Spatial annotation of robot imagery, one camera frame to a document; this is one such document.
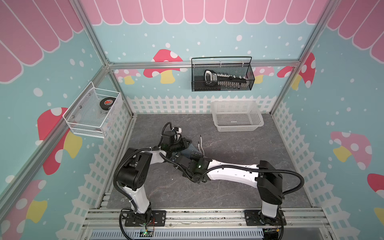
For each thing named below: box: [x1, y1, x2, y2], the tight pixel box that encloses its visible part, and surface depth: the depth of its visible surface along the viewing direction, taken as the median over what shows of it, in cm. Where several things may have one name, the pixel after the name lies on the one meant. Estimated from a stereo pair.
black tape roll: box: [99, 97, 117, 111], surface depth 81 cm
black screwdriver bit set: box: [203, 69, 247, 87], surface depth 91 cm
